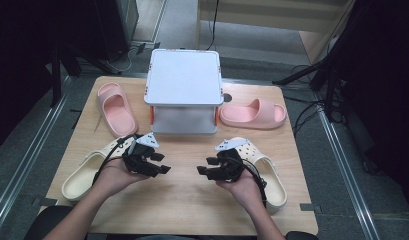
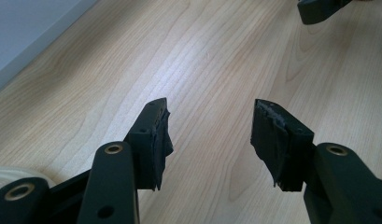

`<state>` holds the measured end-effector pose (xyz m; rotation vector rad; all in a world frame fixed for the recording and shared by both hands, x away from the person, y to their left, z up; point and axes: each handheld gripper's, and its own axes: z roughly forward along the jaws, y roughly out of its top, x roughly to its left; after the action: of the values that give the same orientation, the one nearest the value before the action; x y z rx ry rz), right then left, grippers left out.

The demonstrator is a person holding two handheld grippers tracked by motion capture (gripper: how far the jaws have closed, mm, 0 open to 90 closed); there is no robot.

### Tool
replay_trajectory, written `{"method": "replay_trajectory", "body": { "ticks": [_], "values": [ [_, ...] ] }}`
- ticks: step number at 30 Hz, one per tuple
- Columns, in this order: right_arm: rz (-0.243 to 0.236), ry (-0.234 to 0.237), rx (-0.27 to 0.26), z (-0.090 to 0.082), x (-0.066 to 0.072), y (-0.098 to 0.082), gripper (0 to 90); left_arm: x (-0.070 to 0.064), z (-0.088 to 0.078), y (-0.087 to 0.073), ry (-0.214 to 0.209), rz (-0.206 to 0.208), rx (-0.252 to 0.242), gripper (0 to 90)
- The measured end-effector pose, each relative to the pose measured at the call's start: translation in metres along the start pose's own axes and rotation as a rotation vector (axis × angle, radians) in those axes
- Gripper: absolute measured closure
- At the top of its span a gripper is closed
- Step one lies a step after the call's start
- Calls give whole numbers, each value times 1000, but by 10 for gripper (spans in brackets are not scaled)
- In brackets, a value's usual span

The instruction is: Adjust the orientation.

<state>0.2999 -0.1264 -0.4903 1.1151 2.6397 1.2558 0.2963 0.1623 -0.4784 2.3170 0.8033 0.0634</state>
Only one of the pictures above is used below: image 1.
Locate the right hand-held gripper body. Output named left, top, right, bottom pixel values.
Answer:
left=214, top=138, right=251, bottom=183

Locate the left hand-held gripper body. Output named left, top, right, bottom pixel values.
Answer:
left=121, top=132, right=161, bottom=176

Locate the cream perforated clog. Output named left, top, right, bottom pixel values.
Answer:
left=61, top=134, right=140, bottom=203
left=225, top=136, right=289, bottom=214

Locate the pink slipper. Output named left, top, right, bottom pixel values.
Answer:
left=219, top=97, right=288, bottom=130
left=96, top=82, right=140, bottom=138

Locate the white plastic storage box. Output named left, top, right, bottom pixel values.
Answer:
left=143, top=48, right=225, bottom=136

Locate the person's left hand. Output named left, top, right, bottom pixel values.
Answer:
left=91, top=158, right=150, bottom=202

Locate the person's right hand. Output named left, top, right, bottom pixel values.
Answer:
left=215, top=170, right=265, bottom=214

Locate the black tape strip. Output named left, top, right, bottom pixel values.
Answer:
left=299, top=202, right=323, bottom=214
left=31, top=196, right=58, bottom=208

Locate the black tripod stand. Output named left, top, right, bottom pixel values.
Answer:
left=271, top=56, right=343, bottom=123

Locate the dark cabinet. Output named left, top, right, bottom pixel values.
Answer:
left=91, top=0, right=140, bottom=61

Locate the dark curtain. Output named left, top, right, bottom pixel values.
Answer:
left=331, top=0, right=409, bottom=214
left=0, top=0, right=96, bottom=151

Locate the beige wooden furniture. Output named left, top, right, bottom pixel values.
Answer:
left=195, top=0, right=356, bottom=64

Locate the left hand-held gripper cable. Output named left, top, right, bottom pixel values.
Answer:
left=91, top=134, right=138, bottom=186

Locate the black floor cable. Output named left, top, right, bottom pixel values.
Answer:
left=285, top=64, right=330, bottom=136

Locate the white floor cable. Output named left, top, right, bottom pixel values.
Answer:
left=106, top=46, right=140, bottom=73

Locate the metal floor rail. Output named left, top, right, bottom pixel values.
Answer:
left=0, top=77, right=73, bottom=231
left=315, top=103, right=381, bottom=240

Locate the black hanging cable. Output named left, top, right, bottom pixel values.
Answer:
left=206, top=0, right=220, bottom=52

